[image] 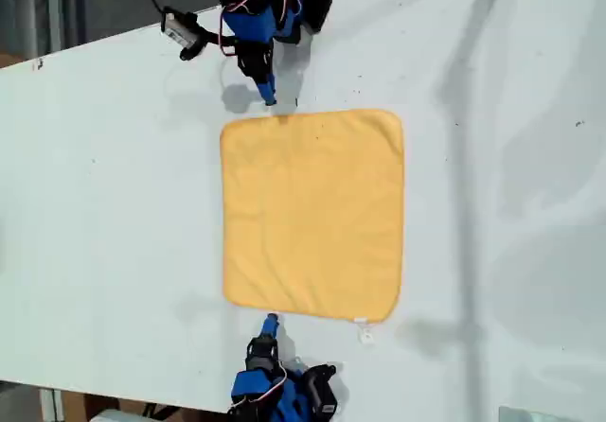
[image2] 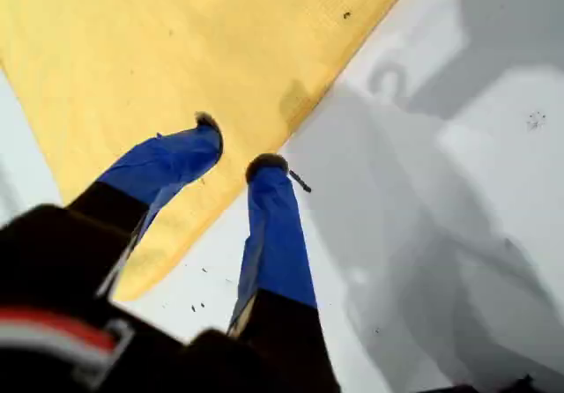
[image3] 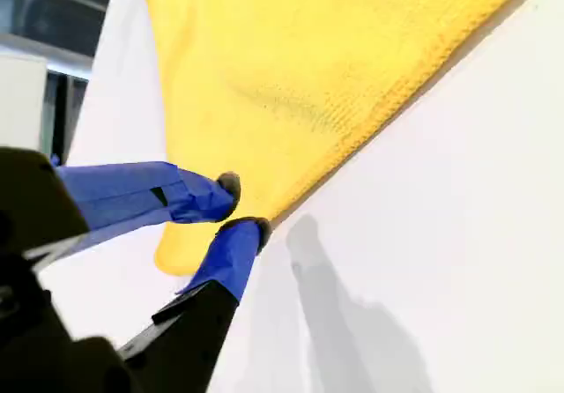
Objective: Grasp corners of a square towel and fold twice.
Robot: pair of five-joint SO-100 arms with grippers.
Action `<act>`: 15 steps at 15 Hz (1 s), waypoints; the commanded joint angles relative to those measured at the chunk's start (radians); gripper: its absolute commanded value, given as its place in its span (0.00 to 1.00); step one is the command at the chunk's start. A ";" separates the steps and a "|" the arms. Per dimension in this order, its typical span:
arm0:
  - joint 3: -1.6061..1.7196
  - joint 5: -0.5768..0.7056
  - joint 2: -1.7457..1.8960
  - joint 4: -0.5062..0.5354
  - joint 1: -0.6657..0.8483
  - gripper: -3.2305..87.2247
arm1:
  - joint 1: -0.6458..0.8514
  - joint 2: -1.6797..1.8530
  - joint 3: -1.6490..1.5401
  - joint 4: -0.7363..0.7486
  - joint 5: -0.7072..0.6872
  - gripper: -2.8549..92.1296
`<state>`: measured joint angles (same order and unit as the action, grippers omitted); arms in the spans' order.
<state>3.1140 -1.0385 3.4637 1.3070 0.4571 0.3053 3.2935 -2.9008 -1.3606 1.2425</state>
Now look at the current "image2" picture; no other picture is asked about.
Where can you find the yellow square towel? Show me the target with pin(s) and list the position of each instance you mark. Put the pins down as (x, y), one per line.
(176, 58)

